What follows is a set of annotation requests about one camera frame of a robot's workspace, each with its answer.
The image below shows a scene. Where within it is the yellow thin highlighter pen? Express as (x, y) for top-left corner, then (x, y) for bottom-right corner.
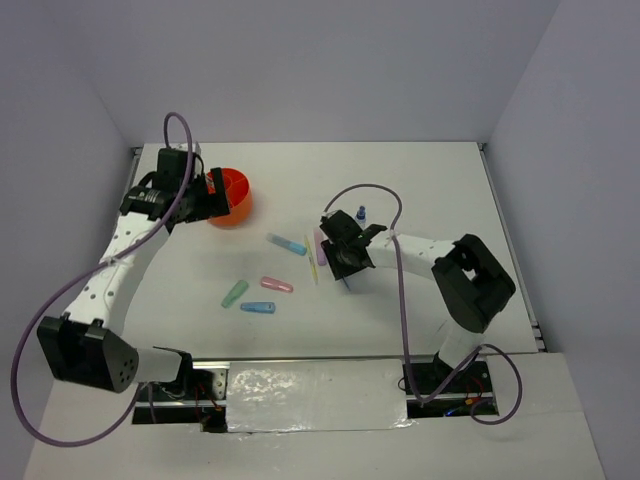
(304, 235), (319, 286)

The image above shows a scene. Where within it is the blue highlighter marker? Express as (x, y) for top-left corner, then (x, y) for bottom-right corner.
(266, 233), (307, 256)

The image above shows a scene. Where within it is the pink transparent cap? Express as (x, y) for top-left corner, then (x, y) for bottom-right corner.
(260, 276), (294, 293)

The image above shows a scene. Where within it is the green transparent cap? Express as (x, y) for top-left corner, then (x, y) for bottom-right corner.
(221, 280), (249, 309)

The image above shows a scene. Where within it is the blue transparent cap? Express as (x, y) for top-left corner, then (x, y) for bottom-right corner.
(240, 302), (276, 314)

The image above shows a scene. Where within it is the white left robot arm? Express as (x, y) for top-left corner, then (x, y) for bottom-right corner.
(37, 148), (231, 399)

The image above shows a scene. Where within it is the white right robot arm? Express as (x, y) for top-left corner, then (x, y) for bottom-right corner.
(320, 210), (516, 391)

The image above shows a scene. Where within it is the purple pink highlighter marker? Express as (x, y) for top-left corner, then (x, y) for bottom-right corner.
(313, 228), (327, 266)

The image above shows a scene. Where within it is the orange round pen holder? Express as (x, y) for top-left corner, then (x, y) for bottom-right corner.
(208, 167), (253, 228)

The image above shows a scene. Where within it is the small glue bottle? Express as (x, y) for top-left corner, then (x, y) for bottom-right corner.
(355, 205), (367, 229)

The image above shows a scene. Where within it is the silver tape panel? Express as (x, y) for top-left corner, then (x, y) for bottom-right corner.
(226, 359), (411, 433)

